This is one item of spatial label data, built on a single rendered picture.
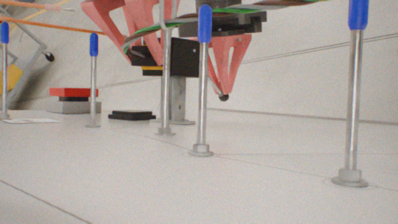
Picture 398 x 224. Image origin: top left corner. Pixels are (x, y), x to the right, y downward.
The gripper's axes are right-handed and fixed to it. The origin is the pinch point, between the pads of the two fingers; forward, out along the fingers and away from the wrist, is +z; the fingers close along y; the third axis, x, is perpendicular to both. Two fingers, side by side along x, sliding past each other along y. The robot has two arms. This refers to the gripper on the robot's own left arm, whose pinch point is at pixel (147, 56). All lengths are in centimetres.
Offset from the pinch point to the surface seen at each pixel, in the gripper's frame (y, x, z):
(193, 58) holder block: 2.3, 4.5, 1.9
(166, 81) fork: 7.5, -7.0, -0.1
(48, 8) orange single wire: 1.6, -11.2, -7.5
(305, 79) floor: -44, 150, 62
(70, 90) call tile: -17.1, 2.8, 5.4
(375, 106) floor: -10, 130, 65
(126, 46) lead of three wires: 2.1, -4.8, -2.5
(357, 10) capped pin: 24.7, -14.6, -6.5
